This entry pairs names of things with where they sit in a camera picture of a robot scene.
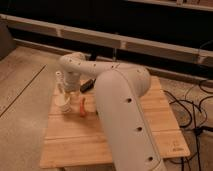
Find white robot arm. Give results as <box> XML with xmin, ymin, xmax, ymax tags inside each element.
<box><xmin>59</xmin><ymin>52</ymin><xmax>166</xmax><ymax>171</ymax></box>

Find white ceramic cup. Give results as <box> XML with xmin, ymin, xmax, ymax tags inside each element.
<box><xmin>55</xmin><ymin>94</ymin><xmax>71</xmax><ymax>113</ymax></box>

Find dark ceramic bowl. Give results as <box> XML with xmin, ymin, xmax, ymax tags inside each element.
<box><xmin>80</xmin><ymin>79</ymin><xmax>95</xmax><ymax>93</ymax></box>

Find black floor cables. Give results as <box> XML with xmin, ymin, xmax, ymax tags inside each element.
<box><xmin>163</xmin><ymin>78</ymin><xmax>213</xmax><ymax>171</ymax></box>

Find grey wall rail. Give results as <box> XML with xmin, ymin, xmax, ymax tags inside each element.
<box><xmin>0</xmin><ymin>13</ymin><xmax>213</xmax><ymax>67</ymax></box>

